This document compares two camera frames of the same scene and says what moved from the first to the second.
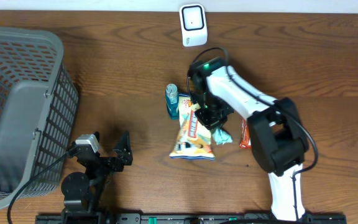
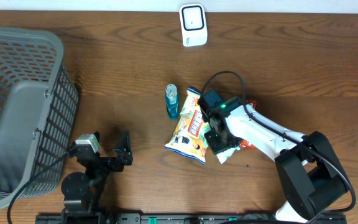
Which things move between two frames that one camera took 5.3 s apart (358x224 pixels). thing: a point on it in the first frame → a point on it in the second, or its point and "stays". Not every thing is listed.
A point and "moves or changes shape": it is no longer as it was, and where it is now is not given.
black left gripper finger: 97,135 stays
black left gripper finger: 124,151 stays
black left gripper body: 98,173 stays
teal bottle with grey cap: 172,101 stays
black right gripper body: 213,112 → 219,142
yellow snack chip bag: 193,139 moves or changes shape
